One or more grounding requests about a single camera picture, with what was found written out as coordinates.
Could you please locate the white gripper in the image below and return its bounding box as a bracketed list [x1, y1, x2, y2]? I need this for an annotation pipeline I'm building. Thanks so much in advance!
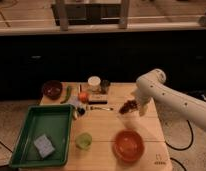
[133, 88, 150, 116]

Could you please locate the dark red grape bunch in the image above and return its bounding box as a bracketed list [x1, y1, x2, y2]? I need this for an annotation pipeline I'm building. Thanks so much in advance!
[119, 100, 138, 114]

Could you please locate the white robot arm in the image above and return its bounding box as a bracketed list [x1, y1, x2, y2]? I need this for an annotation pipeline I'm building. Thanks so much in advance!
[134, 69, 206, 132]

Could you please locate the red bowl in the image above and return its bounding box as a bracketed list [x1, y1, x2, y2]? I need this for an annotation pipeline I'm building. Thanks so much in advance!
[112, 130, 144, 163]

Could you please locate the dark maroon bowl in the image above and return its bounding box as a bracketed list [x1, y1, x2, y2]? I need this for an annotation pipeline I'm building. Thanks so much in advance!
[42, 80, 63, 100]

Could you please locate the dark glass jar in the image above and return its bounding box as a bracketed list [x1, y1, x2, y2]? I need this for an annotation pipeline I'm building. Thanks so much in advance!
[100, 80, 110, 94]

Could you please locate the black brush block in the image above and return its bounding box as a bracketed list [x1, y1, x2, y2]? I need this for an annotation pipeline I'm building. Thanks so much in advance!
[88, 95, 107, 104]

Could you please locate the white lidded container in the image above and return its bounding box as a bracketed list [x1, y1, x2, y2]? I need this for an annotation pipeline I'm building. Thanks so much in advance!
[88, 76, 101, 92]

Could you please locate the metal spoon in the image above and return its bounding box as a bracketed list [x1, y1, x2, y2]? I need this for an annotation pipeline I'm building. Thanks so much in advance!
[86, 106, 114, 111]

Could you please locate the orange fruit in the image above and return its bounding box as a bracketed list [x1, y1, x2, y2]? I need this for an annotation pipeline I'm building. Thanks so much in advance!
[78, 92, 88, 103]

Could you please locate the white cloth with dark object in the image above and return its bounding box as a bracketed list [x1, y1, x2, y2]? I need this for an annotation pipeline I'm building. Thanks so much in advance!
[67, 96, 86, 120]

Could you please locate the green cup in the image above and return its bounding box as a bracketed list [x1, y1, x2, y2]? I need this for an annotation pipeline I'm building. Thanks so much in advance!
[75, 133, 92, 150]

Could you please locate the green plastic tray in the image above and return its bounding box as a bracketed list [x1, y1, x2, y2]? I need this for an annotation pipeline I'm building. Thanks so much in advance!
[9, 105, 73, 168]

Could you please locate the blue grey sponge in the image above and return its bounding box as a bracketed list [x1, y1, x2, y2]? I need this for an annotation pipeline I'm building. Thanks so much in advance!
[34, 134, 55, 158]

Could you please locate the black cable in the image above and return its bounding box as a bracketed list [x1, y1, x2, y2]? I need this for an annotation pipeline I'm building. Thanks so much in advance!
[164, 119, 195, 152]

